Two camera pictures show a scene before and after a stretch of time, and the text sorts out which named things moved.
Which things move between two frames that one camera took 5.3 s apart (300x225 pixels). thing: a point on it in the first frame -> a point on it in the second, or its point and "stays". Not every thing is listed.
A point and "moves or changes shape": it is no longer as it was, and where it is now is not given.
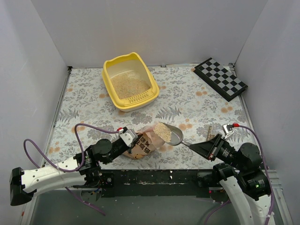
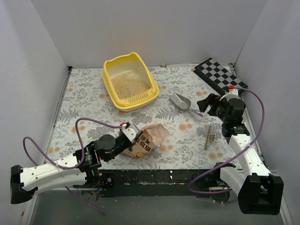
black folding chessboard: (220, 78) stays
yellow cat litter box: (129, 81) stays
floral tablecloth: (185, 98) stays
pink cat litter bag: (148, 143) moves or changes shape
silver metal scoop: (176, 136) -> (183, 103)
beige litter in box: (127, 85) stays
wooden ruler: (209, 133) stays
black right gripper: (215, 148) -> (213, 107)
